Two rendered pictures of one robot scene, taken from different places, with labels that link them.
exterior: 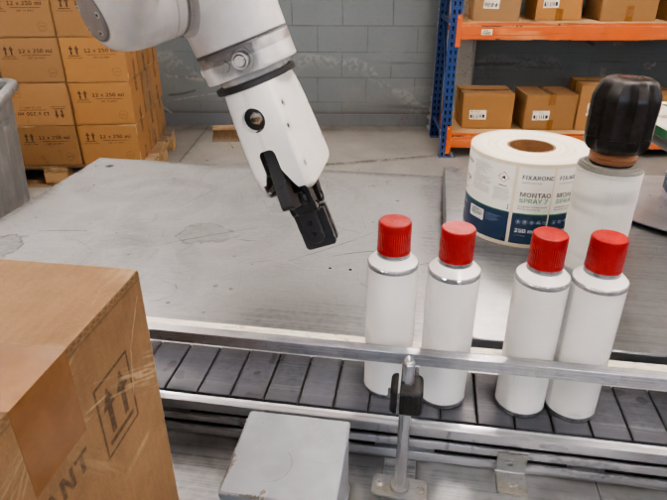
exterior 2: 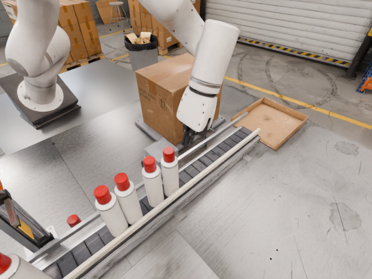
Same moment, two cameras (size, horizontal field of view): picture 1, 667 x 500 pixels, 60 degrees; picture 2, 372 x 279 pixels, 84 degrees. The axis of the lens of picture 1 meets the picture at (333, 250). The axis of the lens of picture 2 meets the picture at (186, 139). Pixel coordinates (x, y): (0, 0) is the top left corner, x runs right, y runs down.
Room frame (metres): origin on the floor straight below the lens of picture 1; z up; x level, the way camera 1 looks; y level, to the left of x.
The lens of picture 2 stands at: (0.80, -0.34, 1.50)
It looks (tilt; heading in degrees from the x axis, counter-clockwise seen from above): 43 degrees down; 128
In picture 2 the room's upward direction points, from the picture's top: straight up
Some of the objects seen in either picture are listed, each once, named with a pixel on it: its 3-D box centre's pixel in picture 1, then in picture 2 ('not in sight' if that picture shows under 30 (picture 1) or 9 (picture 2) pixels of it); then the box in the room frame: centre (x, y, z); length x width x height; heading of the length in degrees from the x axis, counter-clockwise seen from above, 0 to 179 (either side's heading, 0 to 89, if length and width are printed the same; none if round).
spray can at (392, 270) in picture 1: (390, 308); (170, 172); (0.51, -0.06, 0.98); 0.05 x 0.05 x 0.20
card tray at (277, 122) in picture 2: not in sight; (268, 120); (0.61, 0.58, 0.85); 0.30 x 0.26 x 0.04; 81
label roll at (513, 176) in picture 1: (524, 186); not in sight; (0.95, -0.34, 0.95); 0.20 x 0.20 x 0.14
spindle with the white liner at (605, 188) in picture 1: (604, 187); not in sight; (0.74, -0.37, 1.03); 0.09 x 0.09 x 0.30
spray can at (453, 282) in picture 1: (449, 316); (153, 182); (0.50, -0.12, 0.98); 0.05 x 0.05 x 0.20
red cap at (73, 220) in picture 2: not in sight; (73, 221); (0.32, -0.33, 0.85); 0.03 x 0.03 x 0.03
